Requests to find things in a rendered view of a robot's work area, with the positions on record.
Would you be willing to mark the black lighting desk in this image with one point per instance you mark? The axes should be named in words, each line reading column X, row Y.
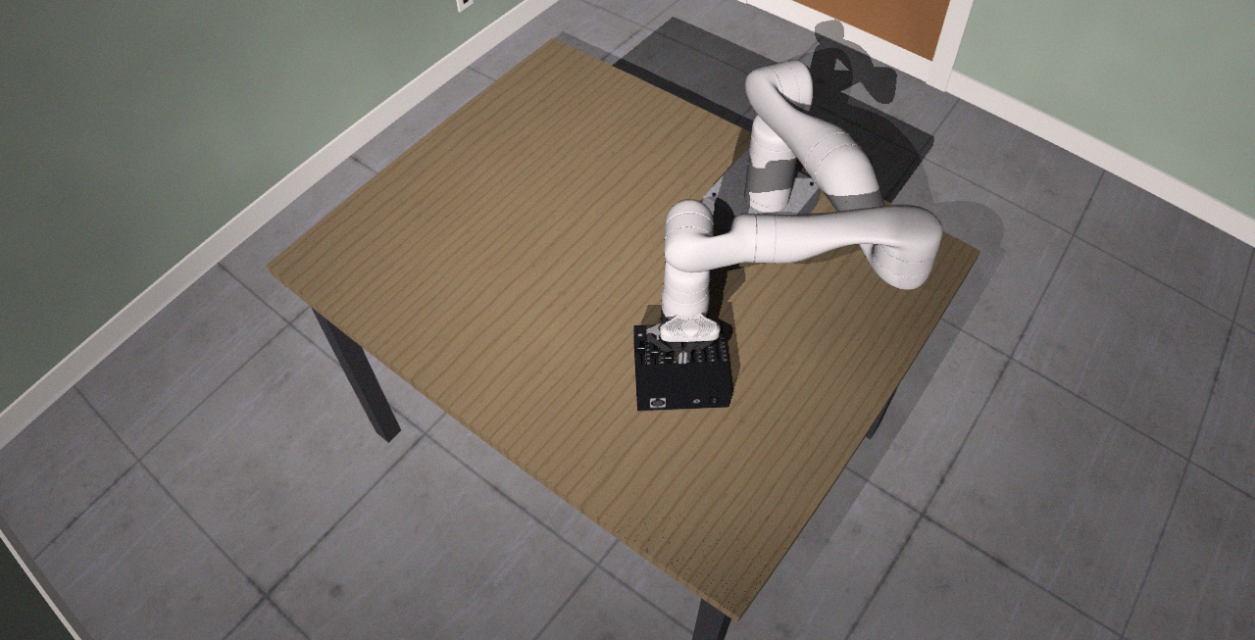
column 663, row 384

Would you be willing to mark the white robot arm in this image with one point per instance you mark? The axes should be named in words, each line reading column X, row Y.
column 906, row 237

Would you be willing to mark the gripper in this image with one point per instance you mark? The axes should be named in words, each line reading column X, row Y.
column 681, row 354

